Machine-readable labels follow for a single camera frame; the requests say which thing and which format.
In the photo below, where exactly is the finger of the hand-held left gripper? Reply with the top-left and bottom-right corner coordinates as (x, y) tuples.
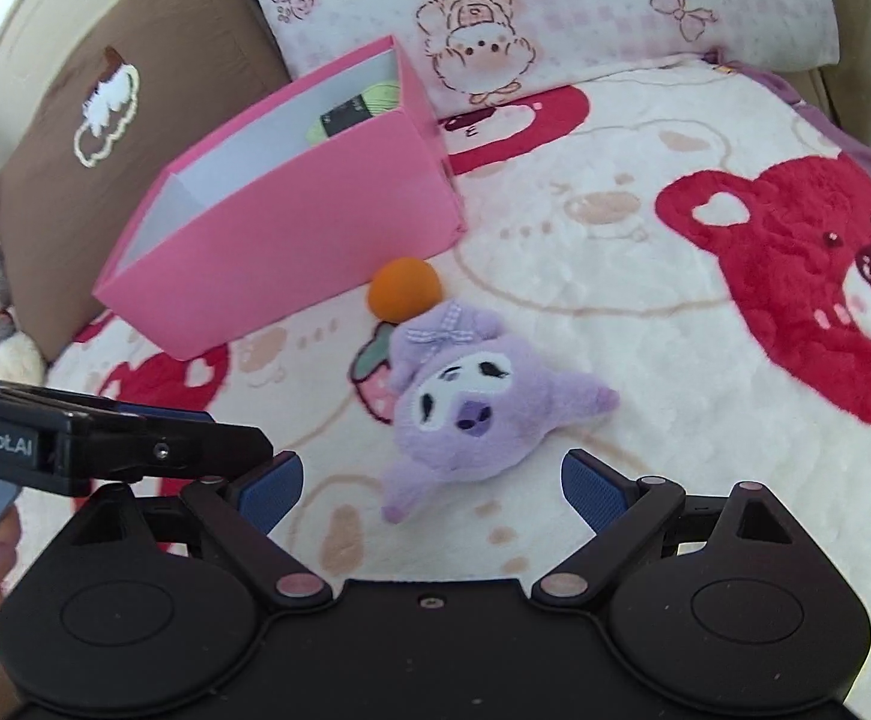
(67, 394), (219, 425)
(52, 412), (273, 483)

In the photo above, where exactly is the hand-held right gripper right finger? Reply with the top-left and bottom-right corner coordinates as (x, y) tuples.
(531, 448), (819, 608)

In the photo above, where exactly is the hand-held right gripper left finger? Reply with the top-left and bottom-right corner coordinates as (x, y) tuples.
(60, 451), (335, 610)

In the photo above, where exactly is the purple plush toy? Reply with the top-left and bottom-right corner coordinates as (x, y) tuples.
(379, 300), (621, 526)

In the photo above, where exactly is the pink cardboard box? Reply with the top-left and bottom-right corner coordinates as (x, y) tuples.
(94, 36), (468, 361)

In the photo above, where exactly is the green yarn ball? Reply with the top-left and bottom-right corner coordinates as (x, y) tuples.
(304, 82), (402, 147)

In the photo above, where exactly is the bear printed blanket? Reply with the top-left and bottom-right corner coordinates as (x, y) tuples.
(0, 52), (871, 691)

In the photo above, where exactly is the orange makeup sponge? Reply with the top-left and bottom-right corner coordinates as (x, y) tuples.
(367, 257), (444, 321)

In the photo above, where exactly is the brown pillow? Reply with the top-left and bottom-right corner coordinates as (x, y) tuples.
(0, 0), (294, 361)

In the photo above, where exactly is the beige bed headboard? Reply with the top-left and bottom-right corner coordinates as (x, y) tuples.
(0, 0), (83, 166)

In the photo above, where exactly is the pink checked pillow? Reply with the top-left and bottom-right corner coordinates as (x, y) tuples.
(195, 0), (842, 125)

